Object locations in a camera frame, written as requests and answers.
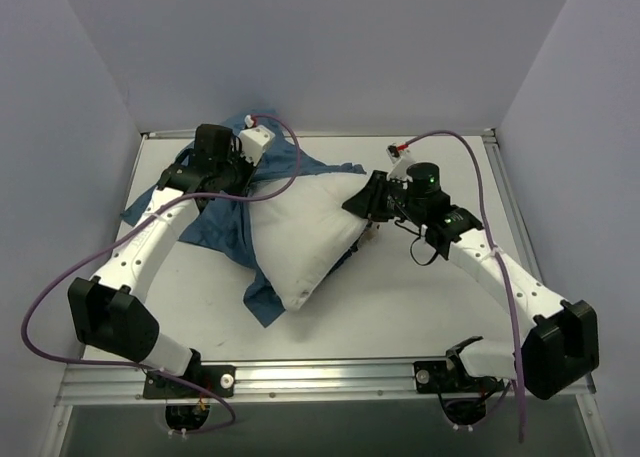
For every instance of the aluminium front rail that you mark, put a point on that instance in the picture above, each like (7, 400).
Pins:
(261, 382)

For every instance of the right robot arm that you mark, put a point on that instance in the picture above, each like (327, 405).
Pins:
(557, 340)

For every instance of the white pillow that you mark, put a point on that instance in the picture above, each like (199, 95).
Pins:
(300, 235)

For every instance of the blue cartoon print pillowcase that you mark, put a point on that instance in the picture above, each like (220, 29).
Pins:
(224, 225)

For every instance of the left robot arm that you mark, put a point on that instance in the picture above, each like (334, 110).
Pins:
(108, 310)

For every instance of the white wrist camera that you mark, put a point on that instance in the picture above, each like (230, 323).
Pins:
(254, 142)
(401, 160)

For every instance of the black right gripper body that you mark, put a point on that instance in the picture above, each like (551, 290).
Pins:
(378, 192)

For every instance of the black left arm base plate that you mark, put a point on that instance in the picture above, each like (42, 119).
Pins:
(218, 379)

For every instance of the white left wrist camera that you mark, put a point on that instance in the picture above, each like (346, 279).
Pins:
(254, 142)

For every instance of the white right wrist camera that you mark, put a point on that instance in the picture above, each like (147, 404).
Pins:
(401, 160)

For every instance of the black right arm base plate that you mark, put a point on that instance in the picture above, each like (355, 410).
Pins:
(447, 377)

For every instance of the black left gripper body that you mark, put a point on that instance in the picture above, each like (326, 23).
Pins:
(239, 166)

